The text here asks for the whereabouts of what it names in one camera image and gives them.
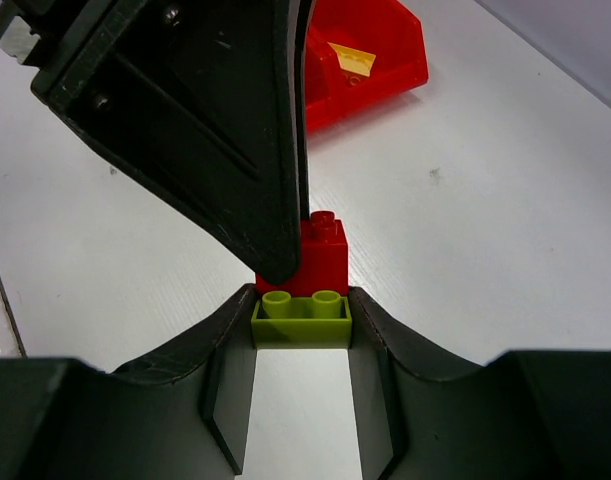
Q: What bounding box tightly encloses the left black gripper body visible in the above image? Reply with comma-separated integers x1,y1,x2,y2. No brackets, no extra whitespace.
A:
0,1,118,68

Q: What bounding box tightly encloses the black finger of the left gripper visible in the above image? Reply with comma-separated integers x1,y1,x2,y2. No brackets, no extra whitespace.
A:
31,1,302,283
294,0,316,220

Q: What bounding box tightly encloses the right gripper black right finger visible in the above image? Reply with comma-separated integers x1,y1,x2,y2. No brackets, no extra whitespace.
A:
348,287,611,479

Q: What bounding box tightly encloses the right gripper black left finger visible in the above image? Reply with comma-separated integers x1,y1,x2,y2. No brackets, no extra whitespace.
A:
0,284,257,479

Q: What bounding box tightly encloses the yellow long lego plate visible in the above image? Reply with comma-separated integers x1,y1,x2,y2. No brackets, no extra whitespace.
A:
328,42,376,78

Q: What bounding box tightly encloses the green lego cube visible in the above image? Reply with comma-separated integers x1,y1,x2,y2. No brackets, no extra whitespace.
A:
251,290,352,350

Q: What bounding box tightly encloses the red lego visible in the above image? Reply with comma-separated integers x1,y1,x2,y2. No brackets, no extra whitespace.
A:
255,210,349,297

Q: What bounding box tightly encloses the red divided bin tray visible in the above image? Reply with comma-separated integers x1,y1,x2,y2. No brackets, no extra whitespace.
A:
304,0,429,132

